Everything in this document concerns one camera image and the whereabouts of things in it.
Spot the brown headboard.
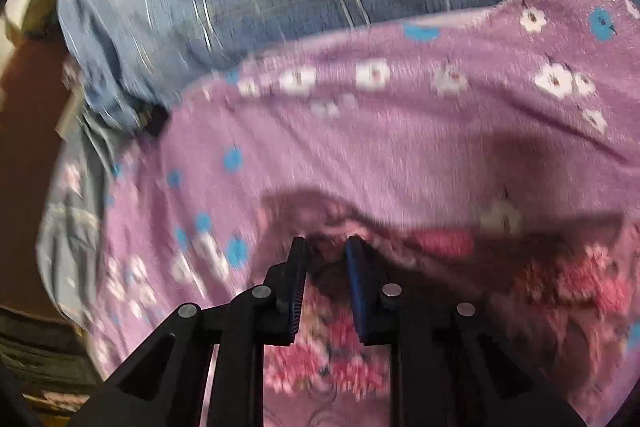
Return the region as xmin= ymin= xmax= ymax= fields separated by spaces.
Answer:
xmin=0 ymin=42 xmax=76 ymax=318

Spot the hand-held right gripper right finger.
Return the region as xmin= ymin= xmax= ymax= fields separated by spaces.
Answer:
xmin=344 ymin=234 xmax=588 ymax=427

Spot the lilac floral blanket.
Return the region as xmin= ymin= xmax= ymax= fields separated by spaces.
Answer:
xmin=85 ymin=0 xmax=640 ymax=427

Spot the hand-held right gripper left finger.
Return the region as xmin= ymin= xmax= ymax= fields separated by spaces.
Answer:
xmin=70 ymin=236 xmax=310 ymax=427

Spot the grey star print bed sheet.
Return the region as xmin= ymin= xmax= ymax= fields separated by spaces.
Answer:
xmin=37 ymin=117 xmax=131 ymax=323

